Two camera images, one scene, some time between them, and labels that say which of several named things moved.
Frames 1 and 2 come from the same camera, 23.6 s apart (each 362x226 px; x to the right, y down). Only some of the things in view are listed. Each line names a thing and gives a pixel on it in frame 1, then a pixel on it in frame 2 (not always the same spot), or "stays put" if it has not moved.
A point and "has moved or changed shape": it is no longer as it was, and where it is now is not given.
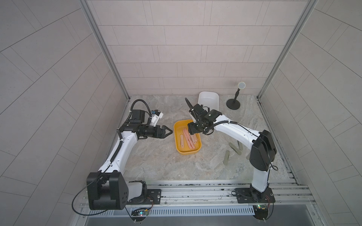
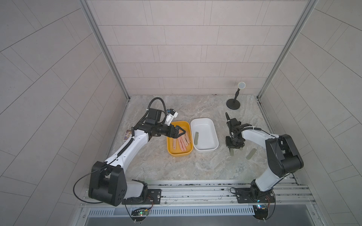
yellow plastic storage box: (186, 143) has moved or changed shape
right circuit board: (261, 211) stays put
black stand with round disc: (234, 104) stays put
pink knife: (193, 138) -> (186, 141)
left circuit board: (140, 213) stays put
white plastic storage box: (209, 99) -> (207, 140)
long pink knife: (189, 138) -> (183, 142)
